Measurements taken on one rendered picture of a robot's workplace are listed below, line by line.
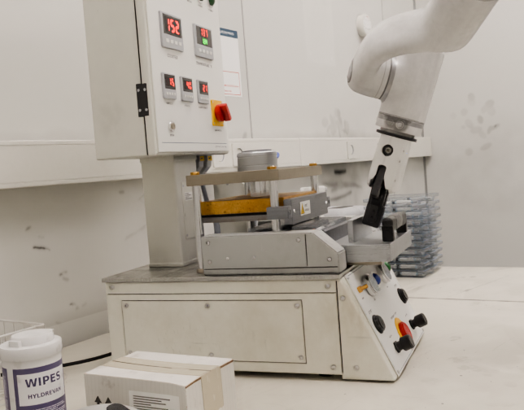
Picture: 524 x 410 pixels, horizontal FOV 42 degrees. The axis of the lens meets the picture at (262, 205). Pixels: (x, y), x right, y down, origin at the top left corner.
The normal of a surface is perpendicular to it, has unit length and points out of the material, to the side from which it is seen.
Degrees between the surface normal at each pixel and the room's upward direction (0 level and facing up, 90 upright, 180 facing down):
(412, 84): 95
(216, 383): 89
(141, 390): 85
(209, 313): 90
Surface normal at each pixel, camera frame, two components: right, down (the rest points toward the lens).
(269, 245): -0.36, 0.07
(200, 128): 0.93, -0.05
